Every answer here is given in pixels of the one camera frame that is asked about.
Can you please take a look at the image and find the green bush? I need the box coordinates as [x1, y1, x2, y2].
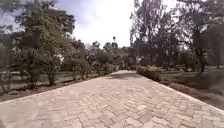
[135, 65, 163, 82]

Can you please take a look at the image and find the pale brick paved path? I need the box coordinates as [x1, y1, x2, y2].
[0, 69, 224, 128]

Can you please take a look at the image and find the row of trees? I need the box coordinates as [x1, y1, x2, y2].
[0, 0, 129, 91]
[128, 0, 224, 73]

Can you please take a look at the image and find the bare earth and grass strip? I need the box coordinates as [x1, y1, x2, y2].
[0, 70, 113, 103]

